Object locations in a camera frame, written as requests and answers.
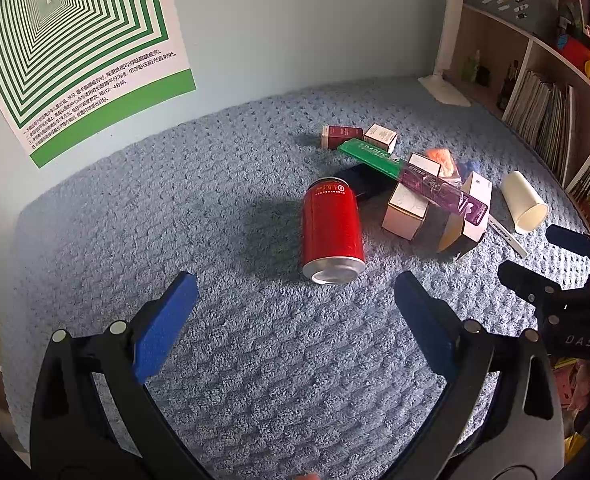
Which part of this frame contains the red beverage can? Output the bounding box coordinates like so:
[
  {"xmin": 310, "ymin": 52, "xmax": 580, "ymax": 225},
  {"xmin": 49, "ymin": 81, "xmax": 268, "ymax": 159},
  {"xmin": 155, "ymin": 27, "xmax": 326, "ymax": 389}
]
[{"xmin": 301, "ymin": 177, "xmax": 365, "ymax": 285}]

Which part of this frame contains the white square carton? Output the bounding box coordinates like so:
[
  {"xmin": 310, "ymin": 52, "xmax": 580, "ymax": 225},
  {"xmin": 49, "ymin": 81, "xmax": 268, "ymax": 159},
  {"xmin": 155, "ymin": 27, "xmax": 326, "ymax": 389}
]
[{"xmin": 382, "ymin": 182, "xmax": 428, "ymax": 240}]

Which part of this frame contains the dark red small box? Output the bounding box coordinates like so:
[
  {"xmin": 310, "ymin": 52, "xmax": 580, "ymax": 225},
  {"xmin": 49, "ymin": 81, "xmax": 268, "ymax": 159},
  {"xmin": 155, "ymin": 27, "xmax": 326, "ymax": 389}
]
[{"xmin": 320, "ymin": 125, "xmax": 363, "ymax": 150}]

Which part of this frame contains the red yellow toy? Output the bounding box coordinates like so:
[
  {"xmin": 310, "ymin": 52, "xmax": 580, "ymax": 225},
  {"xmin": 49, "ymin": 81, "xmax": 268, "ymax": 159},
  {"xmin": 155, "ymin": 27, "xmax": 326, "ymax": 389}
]
[{"xmin": 556, "ymin": 25, "xmax": 590, "ymax": 79}]

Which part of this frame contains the green long box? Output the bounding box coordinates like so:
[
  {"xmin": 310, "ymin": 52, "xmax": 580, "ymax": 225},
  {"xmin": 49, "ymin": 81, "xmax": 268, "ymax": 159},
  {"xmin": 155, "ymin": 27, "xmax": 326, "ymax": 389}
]
[{"xmin": 337, "ymin": 138, "xmax": 404, "ymax": 181}]

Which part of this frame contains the blue textured blanket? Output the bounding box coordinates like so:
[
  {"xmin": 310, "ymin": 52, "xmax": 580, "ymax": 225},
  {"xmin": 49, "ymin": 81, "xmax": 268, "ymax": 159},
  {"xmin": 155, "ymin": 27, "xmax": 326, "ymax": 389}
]
[{"xmin": 2, "ymin": 78, "xmax": 583, "ymax": 479}]

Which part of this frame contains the white red-edged small box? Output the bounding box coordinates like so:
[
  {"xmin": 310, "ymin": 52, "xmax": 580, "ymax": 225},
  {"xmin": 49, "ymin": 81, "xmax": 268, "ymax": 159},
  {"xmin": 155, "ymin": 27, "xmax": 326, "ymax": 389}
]
[{"xmin": 363, "ymin": 124, "xmax": 399, "ymax": 154}]

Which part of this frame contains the black pouch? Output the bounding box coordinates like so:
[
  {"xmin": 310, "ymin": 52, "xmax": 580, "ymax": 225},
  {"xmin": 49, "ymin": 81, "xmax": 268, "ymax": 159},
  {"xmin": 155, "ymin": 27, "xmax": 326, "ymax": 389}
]
[{"xmin": 333, "ymin": 164, "xmax": 397, "ymax": 204}]

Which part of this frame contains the white carton box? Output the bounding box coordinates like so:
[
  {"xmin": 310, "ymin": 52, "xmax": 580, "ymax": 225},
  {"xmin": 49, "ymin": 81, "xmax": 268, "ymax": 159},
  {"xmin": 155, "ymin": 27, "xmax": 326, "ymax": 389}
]
[{"xmin": 437, "ymin": 170, "xmax": 494, "ymax": 260}]

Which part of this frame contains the purple long box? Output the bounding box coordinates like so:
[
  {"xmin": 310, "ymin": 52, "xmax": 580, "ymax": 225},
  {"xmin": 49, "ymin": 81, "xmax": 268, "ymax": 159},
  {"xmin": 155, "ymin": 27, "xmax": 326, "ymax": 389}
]
[{"xmin": 399, "ymin": 162, "xmax": 489, "ymax": 226}]

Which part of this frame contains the green bottle on shelf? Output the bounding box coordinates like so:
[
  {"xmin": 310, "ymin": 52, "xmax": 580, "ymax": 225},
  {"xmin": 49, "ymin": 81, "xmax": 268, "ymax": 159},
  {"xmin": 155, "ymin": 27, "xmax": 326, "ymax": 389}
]
[{"xmin": 461, "ymin": 50, "xmax": 480, "ymax": 84}]

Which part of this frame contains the white paper cup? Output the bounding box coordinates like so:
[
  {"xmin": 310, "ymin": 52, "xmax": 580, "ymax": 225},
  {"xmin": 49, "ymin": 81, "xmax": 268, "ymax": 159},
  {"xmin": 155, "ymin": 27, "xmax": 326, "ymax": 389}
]
[{"xmin": 501, "ymin": 171, "xmax": 549, "ymax": 234}]

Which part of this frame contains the blue plastic bag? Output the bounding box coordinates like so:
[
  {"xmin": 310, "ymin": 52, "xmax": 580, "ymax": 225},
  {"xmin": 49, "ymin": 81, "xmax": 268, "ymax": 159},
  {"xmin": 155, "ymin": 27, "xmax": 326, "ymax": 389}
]
[{"xmin": 456, "ymin": 160, "xmax": 480, "ymax": 182}]

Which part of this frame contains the wooden bookshelf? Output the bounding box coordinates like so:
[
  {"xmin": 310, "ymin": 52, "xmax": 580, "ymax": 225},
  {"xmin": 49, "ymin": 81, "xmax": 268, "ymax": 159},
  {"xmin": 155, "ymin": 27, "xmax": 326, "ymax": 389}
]
[{"xmin": 444, "ymin": 0, "xmax": 590, "ymax": 229}]

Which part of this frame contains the white paper strip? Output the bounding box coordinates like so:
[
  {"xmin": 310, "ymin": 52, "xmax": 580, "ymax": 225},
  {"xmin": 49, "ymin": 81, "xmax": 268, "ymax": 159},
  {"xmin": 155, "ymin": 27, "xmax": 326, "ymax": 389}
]
[{"xmin": 488, "ymin": 214, "xmax": 528, "ymax": 258}]

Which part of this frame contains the orange wrapper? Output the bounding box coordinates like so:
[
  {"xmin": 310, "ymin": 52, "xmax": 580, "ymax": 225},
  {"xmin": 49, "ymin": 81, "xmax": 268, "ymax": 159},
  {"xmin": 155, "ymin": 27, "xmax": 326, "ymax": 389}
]
[{"xmin": 425, "ymin": 148, "xmax": 460, "ymax": 179}]

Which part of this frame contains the green striped wall poster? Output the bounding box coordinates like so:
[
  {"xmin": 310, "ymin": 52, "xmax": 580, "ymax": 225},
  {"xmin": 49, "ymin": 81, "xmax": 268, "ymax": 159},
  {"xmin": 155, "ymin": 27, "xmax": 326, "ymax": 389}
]
[{"xmin": 0, "ymin": 0, "xmax": 196, "ymax": 167}]

